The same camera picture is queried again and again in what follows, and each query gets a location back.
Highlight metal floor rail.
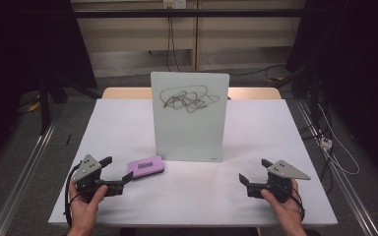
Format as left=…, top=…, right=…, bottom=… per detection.
left=295, top=98, right=378, bottom=236
left=0, top=119, right=58, bottom=236

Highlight glass whiteboard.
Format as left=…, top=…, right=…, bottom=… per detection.
left=150, top=71, right=230, bottom=163

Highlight white wall socket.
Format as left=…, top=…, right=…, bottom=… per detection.
left=162, top=0, right=187, bottom=10

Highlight black curtain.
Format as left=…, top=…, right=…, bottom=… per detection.
left=284, top=0, right=378, bottom=180
left=0, top=0, right=98, bottom=171

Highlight person's right hand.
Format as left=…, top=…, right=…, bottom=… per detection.
left=260, top=179, right=306, bottom=232

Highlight purple whiteboard eraser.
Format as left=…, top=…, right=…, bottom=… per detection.
left=126, top=154, right=165, bottom=180

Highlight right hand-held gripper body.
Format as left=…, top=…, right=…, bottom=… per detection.
left=266, top=158, right=311, bottom=204

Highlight black metal stand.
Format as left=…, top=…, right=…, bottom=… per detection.
left=37, top=73, right=101, bottom=136

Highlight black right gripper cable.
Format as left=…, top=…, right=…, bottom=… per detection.
left=284, top=185, right=306, bottom=222

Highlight person's left hand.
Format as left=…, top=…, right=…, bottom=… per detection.
left=68, top=181, right=109, bottom=232

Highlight black horizontal metal bar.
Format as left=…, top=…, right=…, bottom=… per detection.
left=73, top=8, right=307, bottom=19

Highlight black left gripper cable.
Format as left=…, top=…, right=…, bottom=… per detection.
left=64, top=161, right=83, bottom=228

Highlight white power adapter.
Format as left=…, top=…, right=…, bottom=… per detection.
left=319, top=137, right=334, bottom=150

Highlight black hanging wall cables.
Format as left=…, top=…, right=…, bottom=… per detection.
left=165, top=16, right=182, bottom=73

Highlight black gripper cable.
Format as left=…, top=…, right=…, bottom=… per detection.
left=64, top=161, right=83, bottom=228
left=284, top=185, right=306, bottom=222

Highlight white floor cable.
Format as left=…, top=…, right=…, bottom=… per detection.
left=317, top=102, right=361, bottom=176

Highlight black floor cable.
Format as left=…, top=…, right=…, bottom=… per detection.
left=228, top=64, right=287, bottom=77

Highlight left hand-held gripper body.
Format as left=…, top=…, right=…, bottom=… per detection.
left=71, top=153, right=108, bottom=203

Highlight white table cover sheet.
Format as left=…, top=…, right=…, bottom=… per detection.
left=47, top=97, right=339, bottom=227

